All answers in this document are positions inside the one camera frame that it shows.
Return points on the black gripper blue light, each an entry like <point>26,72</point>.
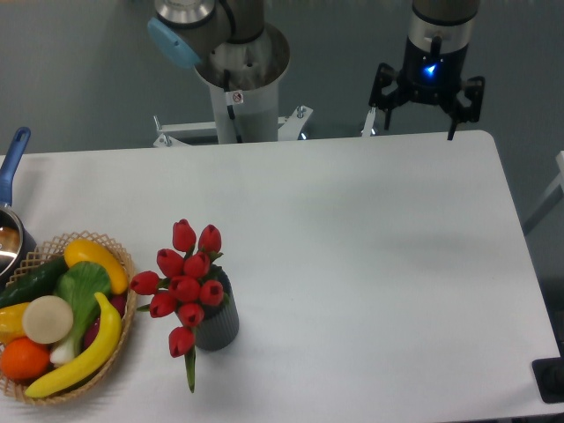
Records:
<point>429,76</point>

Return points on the red tulip bouquet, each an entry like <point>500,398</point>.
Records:
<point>188,285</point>

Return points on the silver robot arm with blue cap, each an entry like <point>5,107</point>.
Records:
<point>186,32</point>

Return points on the grey ribbed vase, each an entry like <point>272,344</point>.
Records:
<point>221,324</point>

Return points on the black device at table edge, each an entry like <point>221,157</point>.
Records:
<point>549,378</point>

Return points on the dark red vegetable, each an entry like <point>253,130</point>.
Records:
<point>119,303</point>

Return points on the yellow lemon squash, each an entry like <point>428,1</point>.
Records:
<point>83,250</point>

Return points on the green bok choy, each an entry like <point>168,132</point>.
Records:
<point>77,286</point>

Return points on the yellow banana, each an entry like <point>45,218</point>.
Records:
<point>89,361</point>

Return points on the woven wicker basket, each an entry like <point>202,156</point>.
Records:
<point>50,250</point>

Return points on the dark green cucumber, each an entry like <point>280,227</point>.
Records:
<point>36,283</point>

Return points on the beige round disc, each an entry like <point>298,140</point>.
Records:
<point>47,319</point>

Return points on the yellow pepper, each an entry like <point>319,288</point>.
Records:
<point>11,322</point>

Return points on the orange fruit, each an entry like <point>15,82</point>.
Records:
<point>23,359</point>

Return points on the white frame at right edge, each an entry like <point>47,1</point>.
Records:
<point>550,197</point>

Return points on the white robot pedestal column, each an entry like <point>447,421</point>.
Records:
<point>243,81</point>

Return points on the blue handled saucepan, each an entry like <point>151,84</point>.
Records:
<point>16,242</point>

